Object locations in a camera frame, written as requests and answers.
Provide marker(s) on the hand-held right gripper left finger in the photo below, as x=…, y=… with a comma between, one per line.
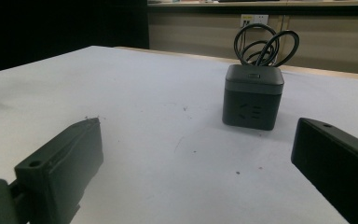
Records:
x=62, y=161

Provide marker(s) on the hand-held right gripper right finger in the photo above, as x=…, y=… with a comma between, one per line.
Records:
x=338, y=165

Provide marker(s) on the dark grey cube power strip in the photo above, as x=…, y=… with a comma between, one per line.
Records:
x=252, y=98

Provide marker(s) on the black curtain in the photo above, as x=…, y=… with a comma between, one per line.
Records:
x=63, y=31

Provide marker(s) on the white wall socket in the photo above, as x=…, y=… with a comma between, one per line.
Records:
x=254, y=20

